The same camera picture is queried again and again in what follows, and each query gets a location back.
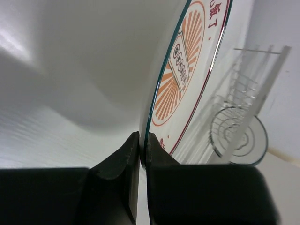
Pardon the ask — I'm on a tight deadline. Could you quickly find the black rimmed white plate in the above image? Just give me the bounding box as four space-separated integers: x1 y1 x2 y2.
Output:
209 106 269 166

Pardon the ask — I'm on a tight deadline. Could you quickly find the metal wire dish rack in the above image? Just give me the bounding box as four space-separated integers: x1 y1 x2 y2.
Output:
208 45 292 164

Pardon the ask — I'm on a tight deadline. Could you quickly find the orange sunburst white plate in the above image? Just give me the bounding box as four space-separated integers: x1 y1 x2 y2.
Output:
139 0 233 164

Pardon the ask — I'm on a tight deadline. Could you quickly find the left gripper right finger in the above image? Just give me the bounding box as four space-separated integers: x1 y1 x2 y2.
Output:
146 133 281 225

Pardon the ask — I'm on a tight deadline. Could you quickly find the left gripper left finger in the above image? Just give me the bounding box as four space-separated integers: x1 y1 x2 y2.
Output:
0 132 139 225

